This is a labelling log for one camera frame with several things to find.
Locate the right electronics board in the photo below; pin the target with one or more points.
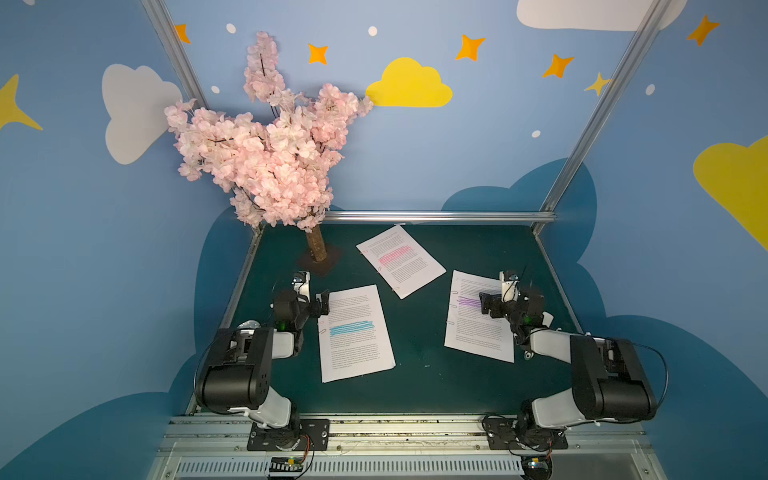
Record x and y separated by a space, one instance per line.
536 468

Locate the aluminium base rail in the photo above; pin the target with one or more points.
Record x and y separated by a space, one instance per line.
414 446

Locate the document with purple highlight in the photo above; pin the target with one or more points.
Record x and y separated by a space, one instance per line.
468 330

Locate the document with pink highlight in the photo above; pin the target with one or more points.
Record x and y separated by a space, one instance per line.
401 261

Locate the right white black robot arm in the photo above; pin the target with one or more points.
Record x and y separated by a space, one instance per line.
608 380

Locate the left aluminium frame post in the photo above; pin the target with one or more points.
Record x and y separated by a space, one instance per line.
164 26

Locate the aluminium frame post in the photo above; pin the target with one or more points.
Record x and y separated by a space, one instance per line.
164 26
640 44

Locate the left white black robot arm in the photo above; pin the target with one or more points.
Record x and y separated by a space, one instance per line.
235 375

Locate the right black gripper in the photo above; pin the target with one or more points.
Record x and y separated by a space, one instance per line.
495 303

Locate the electronics board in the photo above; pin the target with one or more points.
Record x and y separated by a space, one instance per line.
285 467
536 468

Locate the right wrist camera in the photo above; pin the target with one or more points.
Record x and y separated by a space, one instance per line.
509 286

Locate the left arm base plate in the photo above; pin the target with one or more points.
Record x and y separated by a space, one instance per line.
303 434

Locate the small glass jar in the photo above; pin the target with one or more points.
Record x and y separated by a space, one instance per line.
249 325

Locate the pink cherry blossom tree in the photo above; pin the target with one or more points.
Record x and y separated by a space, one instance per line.
275 173

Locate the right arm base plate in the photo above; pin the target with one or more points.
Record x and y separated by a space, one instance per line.
509 433

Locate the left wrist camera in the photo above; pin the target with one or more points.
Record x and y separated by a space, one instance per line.
301 286

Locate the back aluminium frame bar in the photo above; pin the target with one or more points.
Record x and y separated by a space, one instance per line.
439 217

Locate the document with blue highlight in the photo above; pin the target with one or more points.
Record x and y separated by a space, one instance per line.
353 336

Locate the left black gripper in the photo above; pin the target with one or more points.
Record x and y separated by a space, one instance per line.
315 306

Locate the right aluminium frame post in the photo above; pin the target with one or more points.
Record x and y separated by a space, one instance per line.
640 44

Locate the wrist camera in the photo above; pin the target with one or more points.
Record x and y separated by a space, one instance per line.
509 286
301 286

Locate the left electronics board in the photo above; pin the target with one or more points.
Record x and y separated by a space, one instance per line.
285 467

